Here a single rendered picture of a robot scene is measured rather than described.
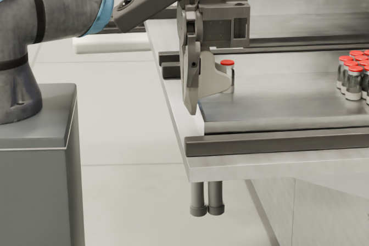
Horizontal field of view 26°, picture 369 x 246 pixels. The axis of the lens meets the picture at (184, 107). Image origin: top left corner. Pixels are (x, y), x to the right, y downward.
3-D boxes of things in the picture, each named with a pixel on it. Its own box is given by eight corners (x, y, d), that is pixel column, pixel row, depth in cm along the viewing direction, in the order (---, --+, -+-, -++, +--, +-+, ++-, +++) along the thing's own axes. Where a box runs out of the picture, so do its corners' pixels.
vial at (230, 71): (233, 88, 118) (233, 60, 116) (235, 93, 116) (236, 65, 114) (218, 89, 118) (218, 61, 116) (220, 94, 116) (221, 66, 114)
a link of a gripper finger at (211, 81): (232, 121, 101) (234, 52, 98) (186, 123, 100) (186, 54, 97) (228, 112, 104) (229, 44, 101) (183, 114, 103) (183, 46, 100)
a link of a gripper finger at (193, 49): (200, 91, 98) (200, 21, 94) (188, 91, 97) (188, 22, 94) (195, 78, 102) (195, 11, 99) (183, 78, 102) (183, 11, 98)
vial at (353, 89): (358, 95, 115) (361, 65, 114) (363, 100, 113) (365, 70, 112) (343, 95, 115) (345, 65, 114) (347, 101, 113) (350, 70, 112)
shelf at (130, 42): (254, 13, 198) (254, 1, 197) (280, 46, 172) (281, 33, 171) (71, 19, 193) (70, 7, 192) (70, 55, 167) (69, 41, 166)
